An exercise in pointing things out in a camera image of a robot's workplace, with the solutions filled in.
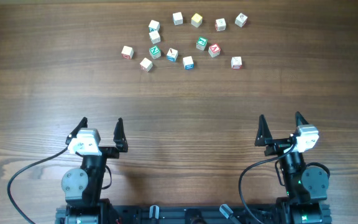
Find left camera cable black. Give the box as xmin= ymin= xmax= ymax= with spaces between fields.
xmin=7 ymin=146 xmax=71 ymax=224

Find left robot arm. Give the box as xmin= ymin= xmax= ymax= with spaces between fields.
xmin=55 ymin=117 xmax=128 ymax=224

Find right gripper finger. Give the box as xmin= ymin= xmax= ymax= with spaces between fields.
xmin=295 ymin=111 xmax=309 ymax=126
xmin=254 ymin=114 xmax=273 ymax=146

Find wooden block red left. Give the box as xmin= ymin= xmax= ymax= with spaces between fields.
xmin=121 ymin=45 xmax=134 ymax=60

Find white wooden block top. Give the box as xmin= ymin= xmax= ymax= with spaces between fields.
xmin=173 ymin=12 xmax=183 ymax=26

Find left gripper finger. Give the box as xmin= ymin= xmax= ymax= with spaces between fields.
xmin=113 ymin=118 xmax=128 ymax=152
xmin=65 ymin=117 xmax=88 ymax=145

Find red A block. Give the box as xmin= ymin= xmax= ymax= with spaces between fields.
xmin=208 ymin=44 xmax=221 ymax=58

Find wooden block blue side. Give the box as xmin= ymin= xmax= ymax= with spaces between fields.
xmin=183 ymin=56 xmax=194 ymax=70

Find wooden block red bottom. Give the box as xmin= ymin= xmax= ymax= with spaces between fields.
xmin=231 ymin=57 xmax=242 ymax=69

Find wooden block blue picture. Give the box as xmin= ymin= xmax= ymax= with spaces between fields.
xmin=166 ymin=48 xmax=178 ymax=62

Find wooden block far right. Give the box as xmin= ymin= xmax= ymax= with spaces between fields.
xmin=235 ymin=13 xmax=248 ymax=27

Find wooden block red picture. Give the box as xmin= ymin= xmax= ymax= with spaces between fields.
xmin=215 ymin=18 xmax=226 ymax=32

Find wooden block teal side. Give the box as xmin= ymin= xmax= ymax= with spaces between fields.
xmin=149 ymin=20 xmax=160 ymax=32

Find camera cable black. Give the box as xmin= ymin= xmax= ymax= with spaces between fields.
xmin=7 ymin=146 xmax=71 ymax=224
xmin=238 ymin=142 xmax=298 ymax=224

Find green picture block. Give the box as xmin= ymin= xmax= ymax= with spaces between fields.
xmin=196 ymin=36 xmax=208 ymax=50

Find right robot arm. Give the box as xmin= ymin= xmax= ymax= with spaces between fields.
xmin=255 ymin=112 xmax=332 ymax=224

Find wooden block red stripes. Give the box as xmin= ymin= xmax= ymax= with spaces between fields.
xmin=140 ymin=58 xmax=153 ymax=72

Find yellow wooden block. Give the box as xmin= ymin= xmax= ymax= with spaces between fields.
xmin=191 ymin=13 xmax=203 ymax=27

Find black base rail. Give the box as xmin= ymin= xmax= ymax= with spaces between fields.
xmin=55 ymin=204 xmax=333 ymax=224

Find right camera cable black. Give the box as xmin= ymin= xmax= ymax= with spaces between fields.
xmin=238 ymin=142 xmax=298 ymax=224

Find green N block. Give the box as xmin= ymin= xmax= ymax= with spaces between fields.
xmin=149 ymin=45 xmax=162 ymax=60

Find plain wooden block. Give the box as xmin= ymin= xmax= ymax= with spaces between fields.
xmin=149 ymin=30 xmax=161 ymax=44

